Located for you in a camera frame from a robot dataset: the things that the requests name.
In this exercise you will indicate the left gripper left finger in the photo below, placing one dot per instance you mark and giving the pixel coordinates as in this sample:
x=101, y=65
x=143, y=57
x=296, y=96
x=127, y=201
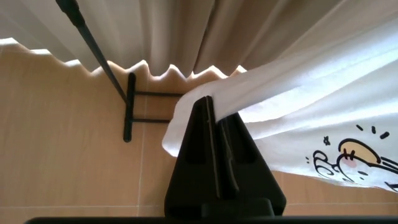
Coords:
x=189, y=186

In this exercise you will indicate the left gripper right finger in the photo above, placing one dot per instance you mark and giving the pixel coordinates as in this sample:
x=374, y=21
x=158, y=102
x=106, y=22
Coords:
x=258, y=186

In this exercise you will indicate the white printed t-shirt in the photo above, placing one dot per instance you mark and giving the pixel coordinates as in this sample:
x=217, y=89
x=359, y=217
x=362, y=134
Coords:
x=295, y=102

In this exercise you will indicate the black clothes rack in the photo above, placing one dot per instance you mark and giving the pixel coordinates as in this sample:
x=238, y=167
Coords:
x=129, y=109

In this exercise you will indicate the beige curtain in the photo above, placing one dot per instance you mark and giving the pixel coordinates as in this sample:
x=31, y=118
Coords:
x=140, y=31

